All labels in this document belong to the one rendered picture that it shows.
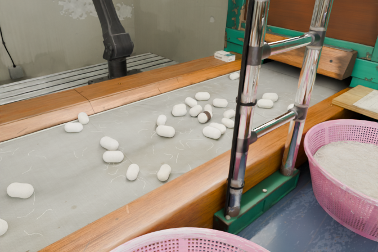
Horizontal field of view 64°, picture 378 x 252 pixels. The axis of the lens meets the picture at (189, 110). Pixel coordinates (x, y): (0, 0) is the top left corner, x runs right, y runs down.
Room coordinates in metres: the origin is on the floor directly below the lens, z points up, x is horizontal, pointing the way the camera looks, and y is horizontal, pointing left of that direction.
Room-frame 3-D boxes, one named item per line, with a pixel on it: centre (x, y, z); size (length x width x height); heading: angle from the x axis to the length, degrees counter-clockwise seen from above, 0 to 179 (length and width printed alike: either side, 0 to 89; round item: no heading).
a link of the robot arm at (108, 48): (0.98, 0.24, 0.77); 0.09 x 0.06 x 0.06; 136
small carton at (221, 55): (0.96, -0.11, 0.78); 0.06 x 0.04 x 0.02; 43
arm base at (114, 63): (0.99, 0.25, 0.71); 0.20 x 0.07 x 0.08; 136
